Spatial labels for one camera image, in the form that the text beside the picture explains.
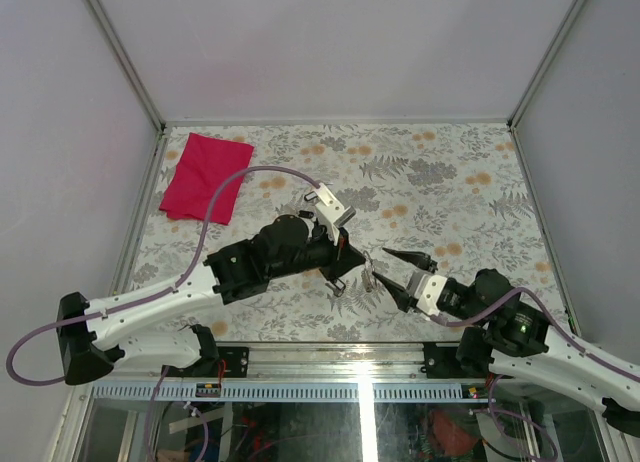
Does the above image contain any large silver keyring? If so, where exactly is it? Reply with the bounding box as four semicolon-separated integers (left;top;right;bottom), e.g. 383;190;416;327
361;251;377;293

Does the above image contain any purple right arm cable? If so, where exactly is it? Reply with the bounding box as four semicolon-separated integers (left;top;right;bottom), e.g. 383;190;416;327
424;286;640;371

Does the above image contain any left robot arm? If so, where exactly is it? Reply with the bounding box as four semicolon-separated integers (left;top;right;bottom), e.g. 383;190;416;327
56;215;365;386

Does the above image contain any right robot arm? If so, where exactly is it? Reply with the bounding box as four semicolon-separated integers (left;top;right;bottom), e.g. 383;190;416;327
375;251;639;437

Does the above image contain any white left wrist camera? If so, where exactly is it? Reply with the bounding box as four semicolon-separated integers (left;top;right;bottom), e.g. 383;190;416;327
311;183;356;246

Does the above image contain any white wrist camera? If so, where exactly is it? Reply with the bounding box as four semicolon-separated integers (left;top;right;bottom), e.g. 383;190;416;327
406;270;447;320
311;183;356;246

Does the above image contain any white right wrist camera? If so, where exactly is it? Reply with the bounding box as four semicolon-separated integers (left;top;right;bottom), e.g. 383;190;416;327
406;270;447;320

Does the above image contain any magenta cloth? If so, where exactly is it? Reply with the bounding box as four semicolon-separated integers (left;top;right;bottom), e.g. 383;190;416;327
159;133;254;221

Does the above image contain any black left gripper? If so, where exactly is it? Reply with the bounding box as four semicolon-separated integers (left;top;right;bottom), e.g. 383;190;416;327
270;222;368;285

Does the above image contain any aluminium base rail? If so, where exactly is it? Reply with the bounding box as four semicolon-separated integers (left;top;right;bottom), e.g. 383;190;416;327
91;343;487;404

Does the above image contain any black key tag white label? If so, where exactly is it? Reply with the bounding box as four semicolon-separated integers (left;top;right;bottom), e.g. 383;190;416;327
326;278;346;291

